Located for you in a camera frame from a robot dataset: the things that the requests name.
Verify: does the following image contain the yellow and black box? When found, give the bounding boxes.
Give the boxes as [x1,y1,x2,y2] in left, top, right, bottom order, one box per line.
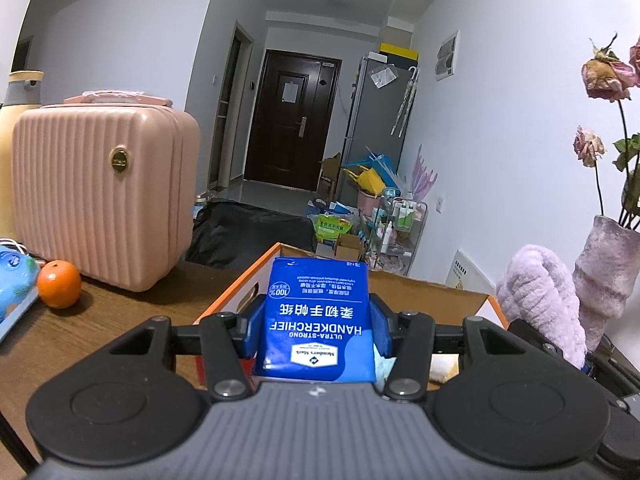
[378,42,418,62]

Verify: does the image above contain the pink ribbed suitcase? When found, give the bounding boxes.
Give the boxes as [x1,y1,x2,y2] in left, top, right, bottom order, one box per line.
[11,102,202,293]

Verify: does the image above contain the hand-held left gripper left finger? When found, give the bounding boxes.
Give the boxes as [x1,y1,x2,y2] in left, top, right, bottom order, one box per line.
[102,295,268,402]

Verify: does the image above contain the orange-rimmed cardboard box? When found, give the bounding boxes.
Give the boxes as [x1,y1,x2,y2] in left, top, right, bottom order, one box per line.
[192,242,511,391]

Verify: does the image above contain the purple wall decoration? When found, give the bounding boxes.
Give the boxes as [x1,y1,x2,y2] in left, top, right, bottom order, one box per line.
[411,144,438,203]

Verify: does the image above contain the clear plastic bag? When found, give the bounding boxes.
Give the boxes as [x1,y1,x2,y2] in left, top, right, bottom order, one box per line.
[370,65,398,88]

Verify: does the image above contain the grey refrigerator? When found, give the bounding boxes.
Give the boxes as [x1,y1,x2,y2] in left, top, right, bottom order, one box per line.
[336,52,418,208]

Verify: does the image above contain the small open cardboard box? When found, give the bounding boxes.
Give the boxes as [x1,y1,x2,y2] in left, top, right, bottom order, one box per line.
[334,234,366,262]

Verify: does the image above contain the black bag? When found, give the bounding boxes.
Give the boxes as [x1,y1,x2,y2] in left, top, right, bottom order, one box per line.
[186,198,318,268]

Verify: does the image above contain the white and yellow plush toy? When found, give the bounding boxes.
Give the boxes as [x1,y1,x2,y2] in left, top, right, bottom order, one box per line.
[430,354,459,386]

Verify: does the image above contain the pale blue cloth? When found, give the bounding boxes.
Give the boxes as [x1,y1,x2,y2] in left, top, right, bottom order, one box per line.
[374,347,398,391]

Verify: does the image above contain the mauve felt vase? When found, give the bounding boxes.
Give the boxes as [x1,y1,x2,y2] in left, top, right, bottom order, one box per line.
[572,214,640,353]

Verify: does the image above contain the wire trolley cart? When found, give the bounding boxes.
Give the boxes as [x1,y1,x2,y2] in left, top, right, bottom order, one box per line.
[370,195,430,276]

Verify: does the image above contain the white folded umbrella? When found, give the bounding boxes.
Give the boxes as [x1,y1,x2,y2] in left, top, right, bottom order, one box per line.
[391,66,420,137]

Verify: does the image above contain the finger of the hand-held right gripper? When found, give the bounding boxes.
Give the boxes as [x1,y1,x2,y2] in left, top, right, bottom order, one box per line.
[507,319,596,386]

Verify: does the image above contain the dark brown entrance door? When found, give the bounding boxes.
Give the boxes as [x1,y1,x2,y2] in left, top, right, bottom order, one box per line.
[244,49,343,193]

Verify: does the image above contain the white electrical panel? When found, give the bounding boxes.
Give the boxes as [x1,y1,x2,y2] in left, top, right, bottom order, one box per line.
[434,30,460,82]

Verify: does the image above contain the blue tissue pack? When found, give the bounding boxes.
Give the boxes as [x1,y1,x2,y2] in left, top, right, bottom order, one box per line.
[252,256,378,383]

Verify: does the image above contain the pale blue tray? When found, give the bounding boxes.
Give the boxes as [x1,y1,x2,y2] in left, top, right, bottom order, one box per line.
[0,287,41,343]

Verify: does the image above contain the blue and yellow bags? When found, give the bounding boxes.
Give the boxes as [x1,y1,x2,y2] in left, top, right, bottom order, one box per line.
[342,147,401,196]

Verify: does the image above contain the white cable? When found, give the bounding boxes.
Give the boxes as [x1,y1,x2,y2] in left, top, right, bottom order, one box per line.
[0,237,31,261]

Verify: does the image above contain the side doorway frame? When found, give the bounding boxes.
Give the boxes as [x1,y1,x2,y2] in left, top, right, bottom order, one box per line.
[207,21,255,191]

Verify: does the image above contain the purple fluffy towel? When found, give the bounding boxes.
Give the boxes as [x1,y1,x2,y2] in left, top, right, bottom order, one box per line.
[496,244,588,368]

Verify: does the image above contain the dried pink rose bouquet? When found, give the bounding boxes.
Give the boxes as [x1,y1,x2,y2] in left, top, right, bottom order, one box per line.
[572,32,640,231]

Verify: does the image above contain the orange fruit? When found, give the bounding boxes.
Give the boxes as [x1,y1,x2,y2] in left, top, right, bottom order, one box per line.
[37,260,82,309]

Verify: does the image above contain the pink packet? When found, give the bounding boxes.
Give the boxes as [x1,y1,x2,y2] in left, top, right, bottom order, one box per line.
[64,90,176,107]

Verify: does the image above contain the cream thermos jug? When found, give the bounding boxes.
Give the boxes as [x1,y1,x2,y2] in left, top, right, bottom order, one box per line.
[0,70,45,241]

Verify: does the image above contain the blue printed pouch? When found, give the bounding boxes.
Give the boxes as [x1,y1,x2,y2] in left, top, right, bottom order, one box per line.
[0,245,41,323]

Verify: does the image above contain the green printed bag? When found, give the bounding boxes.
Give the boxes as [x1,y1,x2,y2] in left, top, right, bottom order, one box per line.
[312,214,351,241]

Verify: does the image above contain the brown cardboard box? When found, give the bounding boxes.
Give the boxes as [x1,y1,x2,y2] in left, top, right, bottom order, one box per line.
[320,152,343,196]

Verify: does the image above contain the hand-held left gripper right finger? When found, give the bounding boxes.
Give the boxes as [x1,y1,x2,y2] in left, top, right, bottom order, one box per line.
[369,294,538,403]

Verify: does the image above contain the white board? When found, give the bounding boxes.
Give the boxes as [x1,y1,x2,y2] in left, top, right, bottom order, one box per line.
[445,249,498,295]

